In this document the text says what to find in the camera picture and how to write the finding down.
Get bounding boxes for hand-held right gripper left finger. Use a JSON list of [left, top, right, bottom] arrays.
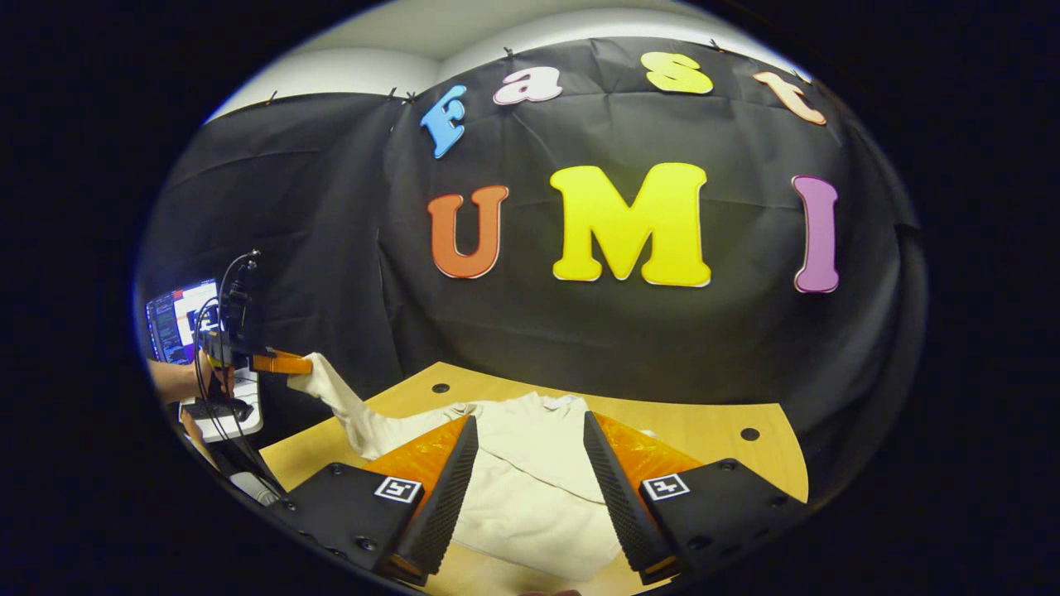
[[269, 414, 481, 587]]

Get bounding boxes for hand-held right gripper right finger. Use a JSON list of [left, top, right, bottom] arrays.
[[582, 411, 808, 585]]

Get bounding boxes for cream sweatshirt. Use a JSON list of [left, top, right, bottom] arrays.
[[286, 352, 655, 583]]

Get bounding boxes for white laptop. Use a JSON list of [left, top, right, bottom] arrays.
[[146, 280, 264, 442]]

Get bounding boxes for black backdrop cloth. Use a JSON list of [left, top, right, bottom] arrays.
[[137, 37, 928, 506]]

